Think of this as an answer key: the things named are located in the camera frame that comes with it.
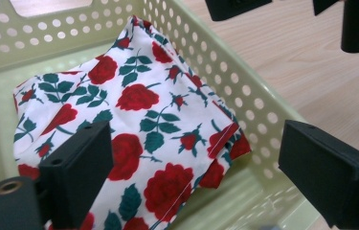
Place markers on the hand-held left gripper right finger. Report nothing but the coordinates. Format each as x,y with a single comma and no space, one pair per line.
327,172

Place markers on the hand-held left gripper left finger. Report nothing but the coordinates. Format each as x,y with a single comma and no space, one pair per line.
75,169

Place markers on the white rose-print garment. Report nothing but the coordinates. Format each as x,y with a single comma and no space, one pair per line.
154,134

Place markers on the pale green plastic basket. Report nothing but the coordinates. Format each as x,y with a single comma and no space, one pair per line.
40,60

